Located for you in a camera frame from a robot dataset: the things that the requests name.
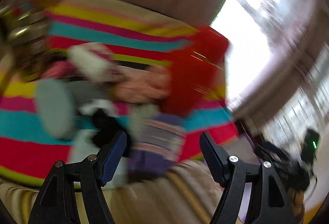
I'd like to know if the red thermos flask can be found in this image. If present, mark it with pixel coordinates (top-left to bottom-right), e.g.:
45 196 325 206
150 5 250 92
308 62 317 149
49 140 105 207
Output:
160 25 229 117

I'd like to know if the peach pink scrunched cloth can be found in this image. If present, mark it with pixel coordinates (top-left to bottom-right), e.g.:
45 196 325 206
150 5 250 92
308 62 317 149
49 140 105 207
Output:
113 65 171 104

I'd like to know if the light blue towel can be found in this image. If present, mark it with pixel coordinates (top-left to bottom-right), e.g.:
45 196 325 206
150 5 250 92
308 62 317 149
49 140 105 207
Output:
35 79 76 140

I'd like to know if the lace window curtain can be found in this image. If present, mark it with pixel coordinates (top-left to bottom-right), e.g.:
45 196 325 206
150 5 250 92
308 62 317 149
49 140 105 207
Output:
228 0 329 122

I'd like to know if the colourful striped tablecloth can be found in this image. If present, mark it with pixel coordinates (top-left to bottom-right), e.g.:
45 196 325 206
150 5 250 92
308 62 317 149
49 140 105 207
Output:
1 0 237 187

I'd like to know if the floral white cloth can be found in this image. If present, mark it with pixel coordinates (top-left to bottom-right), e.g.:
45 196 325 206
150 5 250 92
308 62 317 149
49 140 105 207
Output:
68 42 117 83

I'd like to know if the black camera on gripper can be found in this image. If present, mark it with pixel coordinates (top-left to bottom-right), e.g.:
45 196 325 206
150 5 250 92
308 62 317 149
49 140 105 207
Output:
301 128 320 166

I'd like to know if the glass jar with gold lid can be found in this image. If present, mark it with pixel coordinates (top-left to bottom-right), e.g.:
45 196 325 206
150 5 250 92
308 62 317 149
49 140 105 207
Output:
1 6 50 82

